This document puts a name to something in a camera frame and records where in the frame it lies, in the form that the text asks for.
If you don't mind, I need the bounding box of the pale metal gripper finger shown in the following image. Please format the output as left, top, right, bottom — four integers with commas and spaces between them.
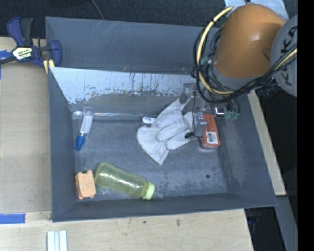
194, 113, 208, 139

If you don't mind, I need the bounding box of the orange packet with barcode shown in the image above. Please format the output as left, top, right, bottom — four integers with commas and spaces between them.
200, 113, 221, 149

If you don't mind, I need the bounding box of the white work glove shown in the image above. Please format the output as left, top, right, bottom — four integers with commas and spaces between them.
136, 97, 200, 166

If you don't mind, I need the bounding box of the grey metal bin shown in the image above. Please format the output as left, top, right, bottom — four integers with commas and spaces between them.
44, 16, 279, 223

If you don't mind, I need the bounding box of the yellow-green plastic bottle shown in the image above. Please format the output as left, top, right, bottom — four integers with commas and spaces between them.
94, 162, 155, 201

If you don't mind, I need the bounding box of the clear tube with blue cap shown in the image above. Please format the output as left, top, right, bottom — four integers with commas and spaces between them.
75, 107, 95, 151

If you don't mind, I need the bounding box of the orange sponge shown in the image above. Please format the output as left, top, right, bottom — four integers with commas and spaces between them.
74, 169, 97, 200

